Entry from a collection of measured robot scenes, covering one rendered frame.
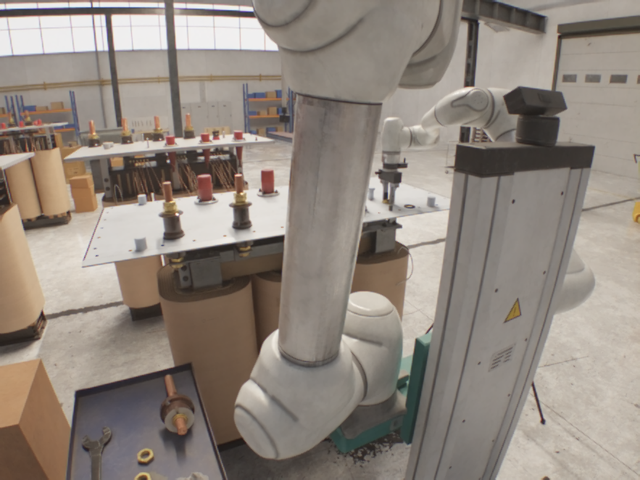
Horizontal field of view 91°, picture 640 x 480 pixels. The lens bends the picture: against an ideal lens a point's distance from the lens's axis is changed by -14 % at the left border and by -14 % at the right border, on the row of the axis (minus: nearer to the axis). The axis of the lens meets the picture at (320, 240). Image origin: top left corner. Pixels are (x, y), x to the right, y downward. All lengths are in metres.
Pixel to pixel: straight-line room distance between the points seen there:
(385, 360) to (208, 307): 1.00
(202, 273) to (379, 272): 0.86
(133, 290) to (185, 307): 1.80
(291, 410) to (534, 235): 0.52
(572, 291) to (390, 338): 0.62
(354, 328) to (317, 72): 0.47
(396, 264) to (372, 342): 1.23
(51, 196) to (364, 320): 6.66
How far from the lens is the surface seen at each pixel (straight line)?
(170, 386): 1.42
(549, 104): 0.71
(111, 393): 1.54
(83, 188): 7.82
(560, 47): 16.15
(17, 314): 3.61
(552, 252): 0.82
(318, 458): 2.28
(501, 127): 1.31
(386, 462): 2.28
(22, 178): 7.15
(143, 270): 3.27
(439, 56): 0.53
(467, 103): 1.22
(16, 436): 1.56
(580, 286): 1.20
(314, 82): 0.38
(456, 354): 0.71
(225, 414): 1.98
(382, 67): 0.39
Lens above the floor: 1.84
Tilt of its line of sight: 21 degrees down
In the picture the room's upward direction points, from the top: straight up
